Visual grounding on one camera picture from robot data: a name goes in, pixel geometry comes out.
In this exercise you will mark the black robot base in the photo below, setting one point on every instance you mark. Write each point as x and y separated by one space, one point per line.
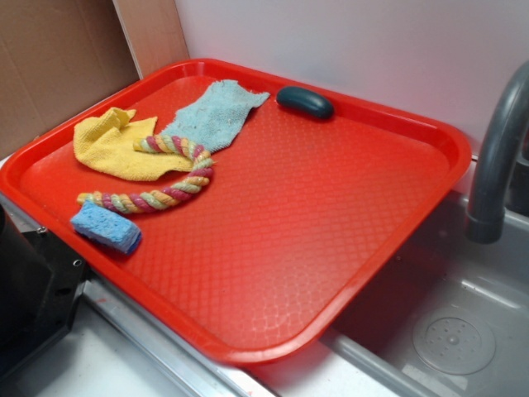
41 281

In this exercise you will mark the red plastic tray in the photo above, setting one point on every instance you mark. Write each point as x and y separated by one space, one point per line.
300 214

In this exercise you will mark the light blue cloth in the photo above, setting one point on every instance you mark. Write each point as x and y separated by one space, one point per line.
217 117

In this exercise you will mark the dark green oval object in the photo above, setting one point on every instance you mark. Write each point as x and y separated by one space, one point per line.
305 100

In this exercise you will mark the yellow cloth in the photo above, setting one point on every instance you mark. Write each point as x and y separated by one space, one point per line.
106 144

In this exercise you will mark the blue sponge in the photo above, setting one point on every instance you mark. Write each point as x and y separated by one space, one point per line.
106 228

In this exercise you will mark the grey sink basin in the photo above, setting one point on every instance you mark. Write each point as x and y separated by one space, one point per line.
368 350

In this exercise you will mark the grey faucet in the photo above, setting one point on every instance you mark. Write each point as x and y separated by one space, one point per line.
501 175

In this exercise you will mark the round sink drain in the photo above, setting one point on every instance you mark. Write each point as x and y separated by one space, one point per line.
454 345

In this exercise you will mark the brown cardboard panel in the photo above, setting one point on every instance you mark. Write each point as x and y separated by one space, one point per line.
58 58

